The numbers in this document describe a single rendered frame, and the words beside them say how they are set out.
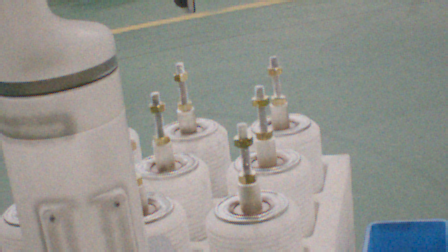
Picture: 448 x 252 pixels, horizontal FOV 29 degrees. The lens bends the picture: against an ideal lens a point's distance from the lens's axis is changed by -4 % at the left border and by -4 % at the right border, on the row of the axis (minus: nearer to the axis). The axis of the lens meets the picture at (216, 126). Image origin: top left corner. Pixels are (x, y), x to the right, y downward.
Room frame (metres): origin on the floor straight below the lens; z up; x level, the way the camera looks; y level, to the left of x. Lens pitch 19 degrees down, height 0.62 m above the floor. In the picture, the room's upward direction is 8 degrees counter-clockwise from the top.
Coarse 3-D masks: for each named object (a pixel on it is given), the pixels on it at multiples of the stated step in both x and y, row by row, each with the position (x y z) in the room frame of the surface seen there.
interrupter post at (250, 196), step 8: (240, 184) 0.81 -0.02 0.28; (248, 184) 0.81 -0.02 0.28; (256, 184) 0.81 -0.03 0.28; (240, 192) 0.81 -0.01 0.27; (248, 192) 0.81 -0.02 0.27; (256, 192) 0.81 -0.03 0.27; (240, 200) 0.81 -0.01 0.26; (248, 200) 0.81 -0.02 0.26; (256, 200) 0.81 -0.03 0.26; (240, 208) 0.82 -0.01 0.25; (248, 208) 0.81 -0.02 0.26; (256, 208) 0.81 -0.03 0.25
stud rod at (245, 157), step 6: (240, 126) 0.81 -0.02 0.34; (246, 126) 0.82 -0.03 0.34; (240, 132) 0.81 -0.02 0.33; (246, 132) 0.82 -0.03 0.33; (240, 138) 0.82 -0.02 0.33; (240, 150) 0.82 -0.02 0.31; (246, 150) 0.81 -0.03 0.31; (240, 156) 0.82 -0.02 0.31; (246, 156) 0.81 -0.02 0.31; (246, 162) 0.81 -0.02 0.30; (246, 168) 0.81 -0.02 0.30; (246, 174) 0.81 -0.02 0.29
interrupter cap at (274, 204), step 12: (264, 192) 0.85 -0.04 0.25; (276, 192) 0.84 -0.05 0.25; (216, 204) 0.83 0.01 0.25; (228, 204) 0.83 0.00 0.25; (264, 204) 0.82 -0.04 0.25; (276, 204) 0.81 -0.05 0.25; (288, 204) 0.81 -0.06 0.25; (216, 216) 0.81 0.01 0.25; (228, 216) 0.80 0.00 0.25; (240, 216) 0.80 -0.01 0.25; (252, 216) 0.79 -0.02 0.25; (264, 216) 0.79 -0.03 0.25; (276, 216) 0.79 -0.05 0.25
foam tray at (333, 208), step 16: (336, 160) 1.09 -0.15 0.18; (336, 176) 1.03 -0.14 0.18; (336, 192) 0.98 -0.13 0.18; (320, 208) 0.95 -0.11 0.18; (336, 208) 0.94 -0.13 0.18; (352, 208) 1.09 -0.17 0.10; (320, 224) 0.90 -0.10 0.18; (336, 224) 0.90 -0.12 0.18; (352, 224) 1.08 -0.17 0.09; (304, 240) 0.87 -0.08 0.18; (320, 240) 0.86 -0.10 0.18; (336, 240) 0.87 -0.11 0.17; (352, 240) 1.06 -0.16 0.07
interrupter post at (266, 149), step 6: (258, 144) 0.93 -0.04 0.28; (264, 144) 0.92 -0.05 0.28; (270, 144) 0.93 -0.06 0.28; (258, 150) 0.93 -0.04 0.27; (264, 150) 0.92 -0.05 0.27; (270, 150) 0.92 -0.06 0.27; (258, 156) 0.93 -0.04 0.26; (264, 156) 0.92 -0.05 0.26; (270, 156) 0.92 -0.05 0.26; (258, 162) 0.93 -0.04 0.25; (264, 162) 0.92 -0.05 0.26; (270, 162) 0.92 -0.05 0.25; (276, 162) 0.93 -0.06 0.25
